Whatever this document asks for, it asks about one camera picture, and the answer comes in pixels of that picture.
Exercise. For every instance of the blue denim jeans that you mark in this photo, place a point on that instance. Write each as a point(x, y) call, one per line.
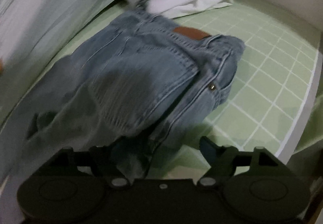
point(139, 83)

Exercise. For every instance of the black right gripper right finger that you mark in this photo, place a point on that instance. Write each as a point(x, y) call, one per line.
point(224, 160)

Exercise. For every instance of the green grid mat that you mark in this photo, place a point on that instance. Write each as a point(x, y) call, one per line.
point(276, 81)

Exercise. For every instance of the light blue carrot-print sheet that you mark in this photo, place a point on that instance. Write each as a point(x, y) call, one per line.
point(25, 22)

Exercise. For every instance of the white folded garment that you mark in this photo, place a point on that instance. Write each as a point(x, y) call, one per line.
point(179, 8)

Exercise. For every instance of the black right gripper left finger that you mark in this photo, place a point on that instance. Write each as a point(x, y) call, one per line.
point(101, 163)

